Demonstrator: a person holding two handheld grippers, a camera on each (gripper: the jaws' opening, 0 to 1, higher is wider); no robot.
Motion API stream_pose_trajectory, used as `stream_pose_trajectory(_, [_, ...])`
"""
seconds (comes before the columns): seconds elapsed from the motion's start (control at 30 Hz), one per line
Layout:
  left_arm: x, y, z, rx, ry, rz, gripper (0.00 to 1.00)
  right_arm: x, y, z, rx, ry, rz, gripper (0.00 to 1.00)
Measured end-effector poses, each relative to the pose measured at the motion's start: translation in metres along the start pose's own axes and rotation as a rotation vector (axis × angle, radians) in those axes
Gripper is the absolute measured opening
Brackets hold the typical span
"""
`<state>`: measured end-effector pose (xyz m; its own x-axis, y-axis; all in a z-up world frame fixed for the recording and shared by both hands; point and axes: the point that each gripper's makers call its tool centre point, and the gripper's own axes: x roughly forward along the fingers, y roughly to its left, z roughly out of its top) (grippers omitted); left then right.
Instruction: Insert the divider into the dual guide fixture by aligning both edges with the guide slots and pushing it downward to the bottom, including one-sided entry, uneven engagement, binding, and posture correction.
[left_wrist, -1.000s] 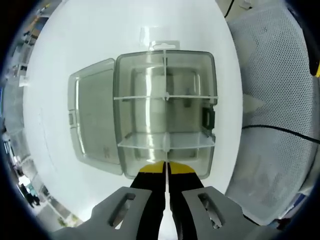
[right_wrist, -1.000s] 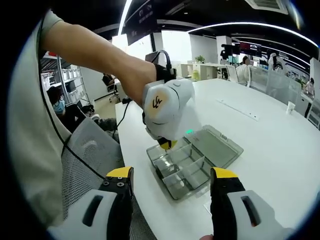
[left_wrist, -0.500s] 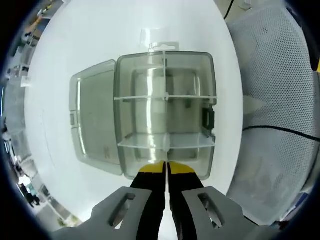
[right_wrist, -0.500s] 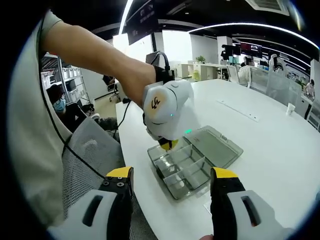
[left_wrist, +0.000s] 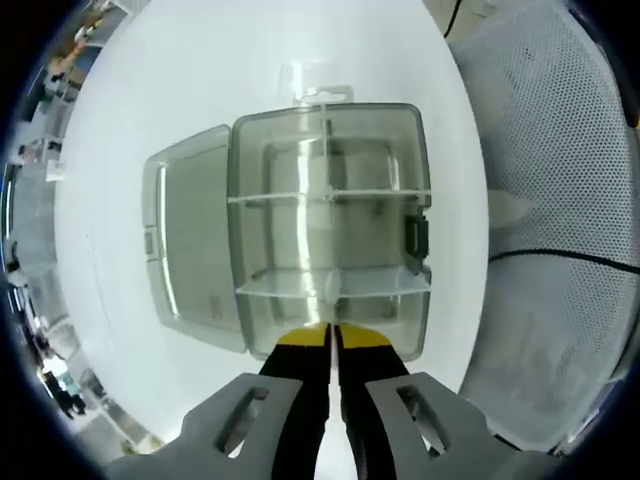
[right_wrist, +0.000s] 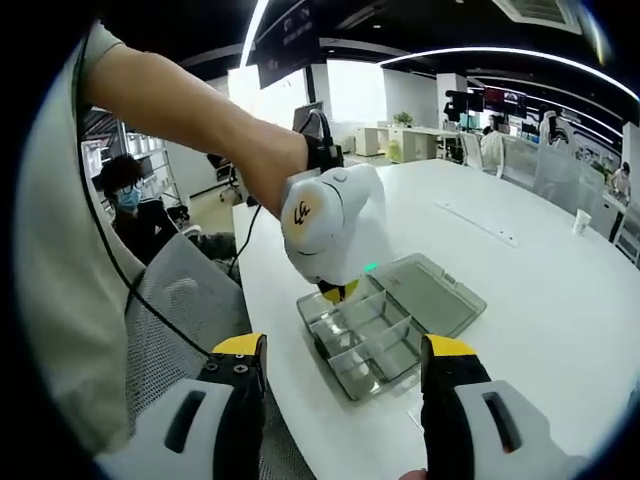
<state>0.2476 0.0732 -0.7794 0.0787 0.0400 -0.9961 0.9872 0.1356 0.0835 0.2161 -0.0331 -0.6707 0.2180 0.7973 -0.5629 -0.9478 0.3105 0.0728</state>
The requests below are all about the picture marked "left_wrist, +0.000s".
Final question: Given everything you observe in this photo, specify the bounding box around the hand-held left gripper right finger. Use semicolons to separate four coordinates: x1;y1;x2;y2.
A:
333;323;552;480

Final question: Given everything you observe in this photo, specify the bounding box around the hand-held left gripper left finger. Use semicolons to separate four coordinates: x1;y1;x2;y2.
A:
103;324;333;480

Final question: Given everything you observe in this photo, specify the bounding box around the clear plastic organizer box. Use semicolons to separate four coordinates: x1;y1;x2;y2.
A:
142;84;434;362

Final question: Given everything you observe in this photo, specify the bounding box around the grey mesh office chair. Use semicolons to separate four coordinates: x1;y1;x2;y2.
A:
447;4;640;451

